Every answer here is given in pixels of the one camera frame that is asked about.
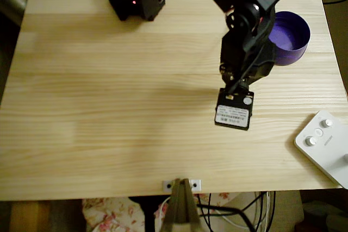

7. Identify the purple bowl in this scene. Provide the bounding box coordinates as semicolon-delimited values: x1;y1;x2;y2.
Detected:
268;11;312;66

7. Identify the white device with knobs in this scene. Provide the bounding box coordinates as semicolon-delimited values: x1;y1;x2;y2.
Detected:
294;110;348;190

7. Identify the black stand pole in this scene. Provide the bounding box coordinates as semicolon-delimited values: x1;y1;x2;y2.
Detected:
129;196;171;232

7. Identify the floral cloth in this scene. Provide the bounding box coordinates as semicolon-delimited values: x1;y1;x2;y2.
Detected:
81;192;232;232

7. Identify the thin black camera cable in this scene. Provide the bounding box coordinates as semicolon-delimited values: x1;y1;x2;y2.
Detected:
229;9;275;94

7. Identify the black camera module with label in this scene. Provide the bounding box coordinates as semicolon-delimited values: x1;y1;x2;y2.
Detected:
214;87;255;131

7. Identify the white mounting bracket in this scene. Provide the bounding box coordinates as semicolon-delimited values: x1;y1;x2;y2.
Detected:
162;179;202;191

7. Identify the white cable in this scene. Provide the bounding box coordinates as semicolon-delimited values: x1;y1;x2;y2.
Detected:
153;191;271;230

